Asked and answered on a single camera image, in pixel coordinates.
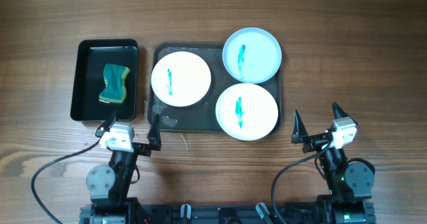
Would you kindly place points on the white plate front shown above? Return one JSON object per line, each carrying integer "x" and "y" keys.
{"x": 247, "y": 111}

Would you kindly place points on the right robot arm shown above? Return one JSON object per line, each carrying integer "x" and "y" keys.
{"x": 350, "y": 181}

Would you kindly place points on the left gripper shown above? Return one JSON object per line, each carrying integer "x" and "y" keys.
{"x": 143, "y": 148}

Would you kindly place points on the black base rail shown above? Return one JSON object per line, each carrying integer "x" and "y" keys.
{"x": 260, "y": 213}

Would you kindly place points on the white plate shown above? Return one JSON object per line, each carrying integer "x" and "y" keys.
{"x": 181, "y": 79}
{"x": 247, "y": 111}

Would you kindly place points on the dark serving tray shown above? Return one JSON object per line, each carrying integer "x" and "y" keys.
{"x": 201, "y": 116}

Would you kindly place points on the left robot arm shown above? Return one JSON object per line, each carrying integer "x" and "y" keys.
{"x": 109, "y": 184}

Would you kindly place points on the green yellow sponge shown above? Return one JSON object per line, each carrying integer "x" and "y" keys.
{"x": 114, "y": 79}

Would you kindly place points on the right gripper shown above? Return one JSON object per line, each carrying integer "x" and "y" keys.
{"x": 300, "y": 134}

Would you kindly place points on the pale blue plate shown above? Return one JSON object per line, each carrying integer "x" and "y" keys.
{"x": 252, "y": 55}

